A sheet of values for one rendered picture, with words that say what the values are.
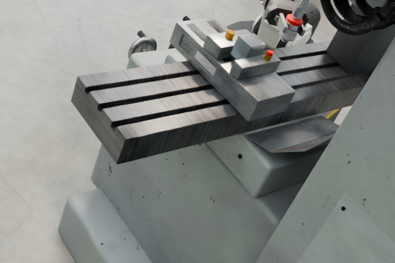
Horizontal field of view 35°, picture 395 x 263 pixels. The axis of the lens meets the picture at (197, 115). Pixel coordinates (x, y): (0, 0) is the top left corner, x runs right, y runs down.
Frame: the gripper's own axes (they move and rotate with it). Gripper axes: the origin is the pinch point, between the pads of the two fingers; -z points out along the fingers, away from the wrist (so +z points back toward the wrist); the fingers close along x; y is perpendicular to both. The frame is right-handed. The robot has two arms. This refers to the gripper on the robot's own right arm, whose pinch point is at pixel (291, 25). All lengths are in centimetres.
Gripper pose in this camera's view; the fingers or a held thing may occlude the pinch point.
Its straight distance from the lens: 173.9
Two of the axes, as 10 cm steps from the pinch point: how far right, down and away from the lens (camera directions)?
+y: -3.2, 7.4, 5.9
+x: 9.3, 1.3, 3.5
